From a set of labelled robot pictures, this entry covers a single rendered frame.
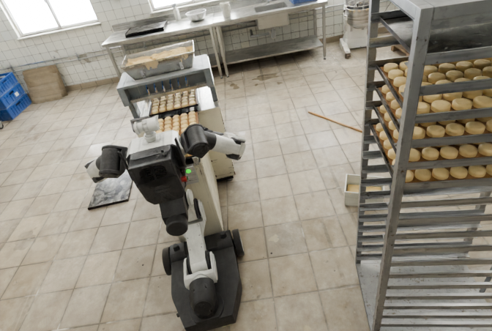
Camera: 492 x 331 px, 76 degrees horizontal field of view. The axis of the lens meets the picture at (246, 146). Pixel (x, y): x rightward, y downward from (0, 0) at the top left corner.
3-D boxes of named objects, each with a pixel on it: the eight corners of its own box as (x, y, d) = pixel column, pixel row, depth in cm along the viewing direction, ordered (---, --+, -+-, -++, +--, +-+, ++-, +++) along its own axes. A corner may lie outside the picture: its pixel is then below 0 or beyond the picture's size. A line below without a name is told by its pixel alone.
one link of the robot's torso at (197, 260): (216, 272, 201) (199, 198, 210) (185, 280, 200) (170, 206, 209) (217, 268, 216) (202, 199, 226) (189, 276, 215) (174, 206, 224)
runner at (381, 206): (360, 211, 172) (360, 207, 170) (359, 207, 174) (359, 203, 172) (491, 204, 161) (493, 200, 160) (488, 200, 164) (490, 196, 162)
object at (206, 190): (184, 193, 309) (153, 114, 257) (218, 185, 310) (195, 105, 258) (184, 253, 251) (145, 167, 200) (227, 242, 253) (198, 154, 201)
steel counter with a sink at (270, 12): (124, 97, 526) (91, 21, 455) (133, 80, 583) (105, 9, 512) (328, 59, 510) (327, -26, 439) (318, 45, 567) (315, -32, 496)
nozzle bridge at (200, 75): (137, 108, 285) (122, 72, 266) (215, 89, 288) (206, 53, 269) (132, 126, 258) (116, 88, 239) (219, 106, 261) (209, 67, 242)
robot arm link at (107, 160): (111, 178, 166) (121, 171, 156) (94, 175, 160) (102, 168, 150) (113, 157, 170) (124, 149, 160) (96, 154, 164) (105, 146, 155)
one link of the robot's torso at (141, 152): (203, 202, 162) (183, 146, 141) (137, 220, 160) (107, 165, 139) (198, 167, 186) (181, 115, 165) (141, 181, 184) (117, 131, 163)
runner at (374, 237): (358, 242, 187) (358, 239, 186) (357, 238, 190) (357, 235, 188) (477, 238, 177) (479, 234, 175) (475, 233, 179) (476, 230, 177)
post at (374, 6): (355, 266, 206) (373, -24, 108) (354, 262, 209) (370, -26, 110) (360, 266, 206) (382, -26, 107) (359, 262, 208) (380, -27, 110)
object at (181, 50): (129, 64, 260) (127, 56, 256) (194, 50, 262) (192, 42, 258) (125, 76, 238) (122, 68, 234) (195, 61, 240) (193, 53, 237)
